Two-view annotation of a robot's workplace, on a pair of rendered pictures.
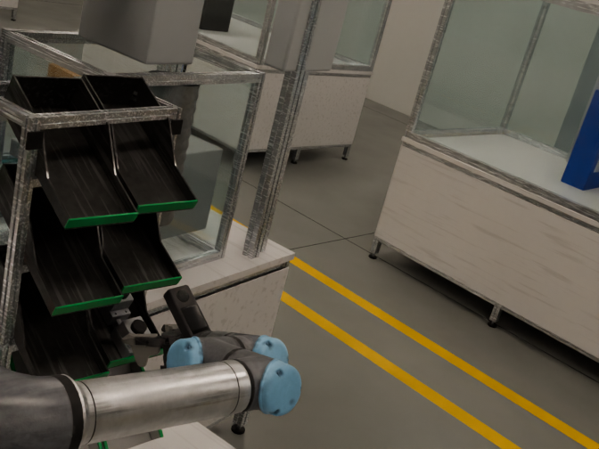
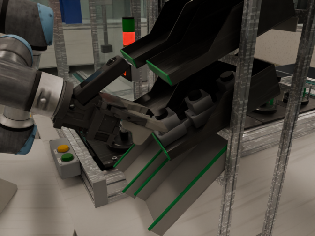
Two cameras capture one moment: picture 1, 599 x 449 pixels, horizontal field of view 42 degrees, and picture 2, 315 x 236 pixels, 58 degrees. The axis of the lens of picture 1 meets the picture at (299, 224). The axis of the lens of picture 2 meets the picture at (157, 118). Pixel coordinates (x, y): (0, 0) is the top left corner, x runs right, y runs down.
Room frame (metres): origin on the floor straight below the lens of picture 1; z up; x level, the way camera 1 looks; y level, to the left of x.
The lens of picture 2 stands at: (1.59, -0.24, 1.50)
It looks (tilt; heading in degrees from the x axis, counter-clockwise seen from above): 24 degrees down; 121
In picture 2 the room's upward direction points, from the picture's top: straight up
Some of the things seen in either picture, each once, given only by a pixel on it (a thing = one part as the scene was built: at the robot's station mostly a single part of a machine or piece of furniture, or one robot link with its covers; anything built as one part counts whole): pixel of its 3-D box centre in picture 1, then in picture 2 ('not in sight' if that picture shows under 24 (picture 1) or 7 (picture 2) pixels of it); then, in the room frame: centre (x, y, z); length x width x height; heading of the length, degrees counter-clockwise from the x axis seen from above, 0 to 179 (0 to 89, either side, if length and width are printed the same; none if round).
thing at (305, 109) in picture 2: not in sight; (296, 93); (1.49, 1.37, 1.01); 0.24 x 0.24 x 0.13; 60
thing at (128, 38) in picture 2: not in sight; (129, 38); (0.89, 0.72, 1.33); 0.05 x 0.05 x 0.05
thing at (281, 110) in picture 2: not in sight; (263, 100); (1.37, 1.16, 1.01); 0.24 x 0.24 x 0.13; 60
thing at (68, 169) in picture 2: not in sight; (64, 156); (0.81, 0.38, 0.93); 0.21 x 0.07 x 0.06; 150
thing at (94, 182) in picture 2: not in sight; (69, 136); (0.68, 0.53, 0.91); 0.89 x 0.06 x 0.11; 150
